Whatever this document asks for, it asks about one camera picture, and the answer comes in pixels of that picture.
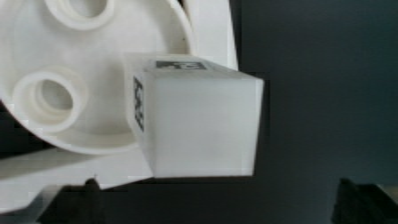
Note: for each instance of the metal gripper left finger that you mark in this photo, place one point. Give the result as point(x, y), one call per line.
point(77, 206)

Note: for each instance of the white stool leg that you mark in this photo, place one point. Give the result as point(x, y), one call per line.
point(193, 112)

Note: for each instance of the white fence rail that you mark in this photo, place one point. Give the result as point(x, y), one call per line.
point(54, 168)
point(214, 31)

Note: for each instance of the white front fence rail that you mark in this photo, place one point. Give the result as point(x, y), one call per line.
point(54, 168)

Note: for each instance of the white right fence rail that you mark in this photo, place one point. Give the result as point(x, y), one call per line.
point(214, 31)

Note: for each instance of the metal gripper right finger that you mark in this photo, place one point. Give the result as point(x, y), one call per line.
point(367, 203)

